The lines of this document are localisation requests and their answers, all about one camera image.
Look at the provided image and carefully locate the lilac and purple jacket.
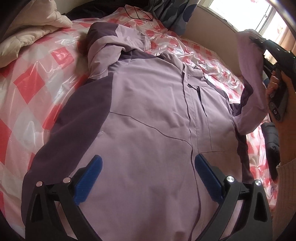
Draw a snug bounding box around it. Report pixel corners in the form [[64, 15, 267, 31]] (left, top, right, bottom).
[[21, 22, 267, 240]]

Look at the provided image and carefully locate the beige sweater right forearm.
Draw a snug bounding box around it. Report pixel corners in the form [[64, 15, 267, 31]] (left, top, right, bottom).
[[273, 159, 295, 240]]

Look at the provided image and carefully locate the person's right hand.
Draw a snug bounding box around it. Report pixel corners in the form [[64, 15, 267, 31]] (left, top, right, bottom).
[[265, 69, 296, 163]]

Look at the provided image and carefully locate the window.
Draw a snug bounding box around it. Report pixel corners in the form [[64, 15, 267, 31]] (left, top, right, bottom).
[[209, 0, 287, 44]]

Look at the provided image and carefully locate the dark navy puffer jacket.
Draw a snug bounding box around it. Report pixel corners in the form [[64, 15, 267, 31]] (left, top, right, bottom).
[[261, 123, 280, 181]]

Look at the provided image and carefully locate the pink checkered plastic bed cover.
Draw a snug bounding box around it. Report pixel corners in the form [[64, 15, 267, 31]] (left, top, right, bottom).
[[1, 6, 270, 240]]

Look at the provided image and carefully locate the blue patterned left curtain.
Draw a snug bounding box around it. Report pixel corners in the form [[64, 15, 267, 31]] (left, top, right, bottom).
[[147, 0, 200, 36]]

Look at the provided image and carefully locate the beige quilted blanket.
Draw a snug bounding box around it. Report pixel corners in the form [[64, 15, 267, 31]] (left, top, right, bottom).
[[1, 1, 72, 68]]

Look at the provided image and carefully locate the black clothing pile by wall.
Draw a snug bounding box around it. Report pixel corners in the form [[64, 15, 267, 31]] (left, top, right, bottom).
[[64, 0, 152, 21]]

